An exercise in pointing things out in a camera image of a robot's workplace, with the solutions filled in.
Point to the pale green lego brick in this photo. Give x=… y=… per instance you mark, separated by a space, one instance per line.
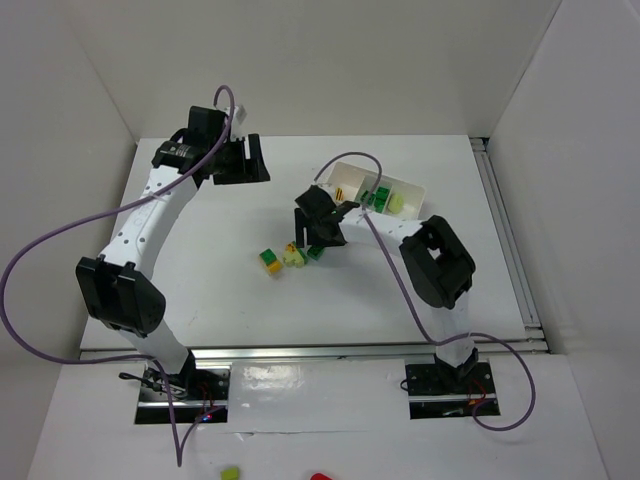
x=395 y=204

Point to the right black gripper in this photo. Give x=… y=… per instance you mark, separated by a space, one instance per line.
x=317 y=218

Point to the red object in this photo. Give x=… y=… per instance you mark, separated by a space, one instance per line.
x=320 y=476

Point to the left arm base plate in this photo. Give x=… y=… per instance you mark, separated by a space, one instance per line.
x=207 y=397

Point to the white divided plastic container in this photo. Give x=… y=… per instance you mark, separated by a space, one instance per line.
x=389 y=196

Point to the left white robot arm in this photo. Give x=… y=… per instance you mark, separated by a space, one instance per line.
x=117 y=285

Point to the lime green object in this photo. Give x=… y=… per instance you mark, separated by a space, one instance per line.
x=230 y=473

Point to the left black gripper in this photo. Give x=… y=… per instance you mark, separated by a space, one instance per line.
x=239 y=160

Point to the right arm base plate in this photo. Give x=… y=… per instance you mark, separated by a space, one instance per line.
x=429 y=397

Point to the green lego plate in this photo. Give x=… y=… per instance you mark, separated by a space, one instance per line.
x=367 y=198

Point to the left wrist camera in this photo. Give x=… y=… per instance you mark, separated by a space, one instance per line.
x=237 y=115

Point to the pale yellow green lego stack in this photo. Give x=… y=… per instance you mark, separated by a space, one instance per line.
x=293 y=256

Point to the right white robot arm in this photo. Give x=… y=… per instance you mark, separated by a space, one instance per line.
x=426 y=257

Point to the green two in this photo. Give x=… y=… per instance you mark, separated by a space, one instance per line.
x=382 y=193
x=315 y=252

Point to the aluminium rail frame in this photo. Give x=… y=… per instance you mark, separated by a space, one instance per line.
x=220 y=296

